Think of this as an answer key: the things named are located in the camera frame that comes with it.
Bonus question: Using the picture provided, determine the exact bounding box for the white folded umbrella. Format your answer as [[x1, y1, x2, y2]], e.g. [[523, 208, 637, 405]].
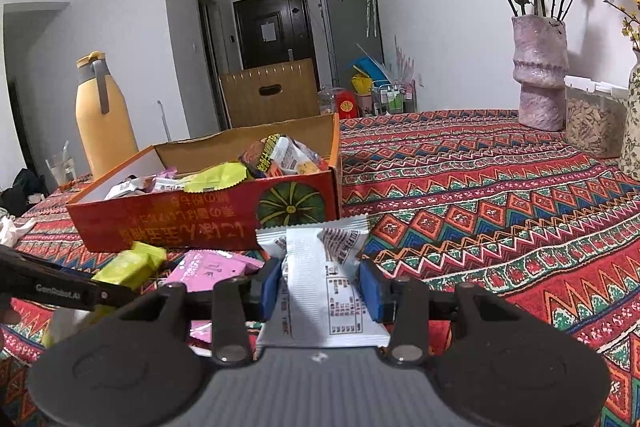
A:
[[362, 0, 378, 38]]

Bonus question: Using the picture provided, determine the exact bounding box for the red patterned tablecloth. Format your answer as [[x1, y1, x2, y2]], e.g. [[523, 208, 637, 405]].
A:
[[0, 108, 640, 427]]

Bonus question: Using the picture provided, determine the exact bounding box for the white cloth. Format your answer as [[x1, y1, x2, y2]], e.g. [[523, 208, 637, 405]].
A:
[[0, 214, 36, 248]]

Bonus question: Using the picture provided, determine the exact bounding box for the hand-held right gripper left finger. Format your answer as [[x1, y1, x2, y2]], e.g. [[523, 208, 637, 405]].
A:
[[112, 258, 284, 367]]

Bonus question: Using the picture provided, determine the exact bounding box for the small green snack packet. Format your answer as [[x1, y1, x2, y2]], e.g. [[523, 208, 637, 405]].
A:
[[91, 241, 168, 292]]

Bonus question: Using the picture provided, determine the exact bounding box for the orange pumpkin print cardboard box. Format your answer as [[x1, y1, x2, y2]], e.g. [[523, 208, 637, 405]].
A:
[[66, 112, 343, 253]]

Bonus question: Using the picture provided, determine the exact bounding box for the blue dustpan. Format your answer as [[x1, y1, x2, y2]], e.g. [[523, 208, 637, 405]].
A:
[[352, 57, 388, 80]]

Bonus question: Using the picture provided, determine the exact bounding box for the brown cardboard box with handle hole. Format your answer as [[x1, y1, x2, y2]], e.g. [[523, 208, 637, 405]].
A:
[[219, 58, 321, 129]]

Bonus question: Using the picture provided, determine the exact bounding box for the pink textured vase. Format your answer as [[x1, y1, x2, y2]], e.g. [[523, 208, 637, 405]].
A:
[[511, 14, 570, 132]]

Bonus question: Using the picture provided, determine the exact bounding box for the long green snack packet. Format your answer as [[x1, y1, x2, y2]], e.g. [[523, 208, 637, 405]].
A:
[[182, 161, 249, 194]]

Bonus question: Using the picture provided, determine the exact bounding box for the wire rack with bottles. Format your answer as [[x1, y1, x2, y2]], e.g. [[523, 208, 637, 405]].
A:
[[372, 79, 417, 115]]

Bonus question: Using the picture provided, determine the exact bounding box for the red tin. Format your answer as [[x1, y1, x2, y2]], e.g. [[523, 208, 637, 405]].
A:
[[336, 89, 358, 120]]

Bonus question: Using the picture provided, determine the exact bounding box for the yellow thermos jug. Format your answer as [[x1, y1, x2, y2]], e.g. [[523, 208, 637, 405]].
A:
[[75, 52, 140, 180]]

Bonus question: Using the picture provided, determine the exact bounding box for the speckled vase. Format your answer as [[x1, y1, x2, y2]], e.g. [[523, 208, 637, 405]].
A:
[[619, 49, 640, 182]]

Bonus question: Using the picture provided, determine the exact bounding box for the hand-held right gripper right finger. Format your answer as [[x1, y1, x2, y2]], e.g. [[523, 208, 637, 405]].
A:
[[359, 258, 531, 367]]

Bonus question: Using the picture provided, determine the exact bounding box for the thin grey metal rod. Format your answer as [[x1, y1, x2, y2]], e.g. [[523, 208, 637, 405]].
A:
[[156, 100, 172, 142]]

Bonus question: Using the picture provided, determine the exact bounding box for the clear plastic jar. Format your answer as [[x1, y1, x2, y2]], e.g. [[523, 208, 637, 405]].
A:
[[317, 86, 341, 115]]

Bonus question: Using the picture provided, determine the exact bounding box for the white and green snack packet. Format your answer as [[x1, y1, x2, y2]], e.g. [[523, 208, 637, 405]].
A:
[[41, 306, 98, 349]]

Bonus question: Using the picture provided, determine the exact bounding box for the small cracker picture snack packet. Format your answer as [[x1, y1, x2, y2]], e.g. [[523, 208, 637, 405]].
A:
[[150, 178, 197, 194]]

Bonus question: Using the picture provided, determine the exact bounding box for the dark bag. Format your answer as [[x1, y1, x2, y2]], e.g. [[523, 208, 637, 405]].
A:
[[0, 168, 48, 218]]

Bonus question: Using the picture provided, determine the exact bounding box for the dark entrance door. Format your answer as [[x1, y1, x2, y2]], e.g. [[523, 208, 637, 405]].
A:
[[233, 0, 315, 70]]

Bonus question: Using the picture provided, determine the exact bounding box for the grey refrigerator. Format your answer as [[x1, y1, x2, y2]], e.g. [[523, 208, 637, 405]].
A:
[[318, 0, 385, 90]]

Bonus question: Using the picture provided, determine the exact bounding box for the clear glass cup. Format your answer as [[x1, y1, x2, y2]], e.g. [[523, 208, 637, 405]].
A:
[[46, 142, 77, 190]]

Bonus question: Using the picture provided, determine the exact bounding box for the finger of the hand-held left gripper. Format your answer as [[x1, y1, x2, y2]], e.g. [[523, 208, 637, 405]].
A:
[[97, 287, 138, 310], [0, 246, 97, 281]]

